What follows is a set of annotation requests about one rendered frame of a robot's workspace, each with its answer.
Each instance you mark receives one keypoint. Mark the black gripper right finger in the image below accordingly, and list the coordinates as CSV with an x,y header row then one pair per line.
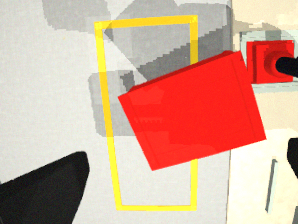
x,y
292,154

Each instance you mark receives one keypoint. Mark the yellow rectangular frame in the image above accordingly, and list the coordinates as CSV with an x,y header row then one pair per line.
x,y
192,19

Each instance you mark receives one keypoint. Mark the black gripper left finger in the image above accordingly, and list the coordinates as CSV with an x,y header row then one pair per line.
x,y
49,195

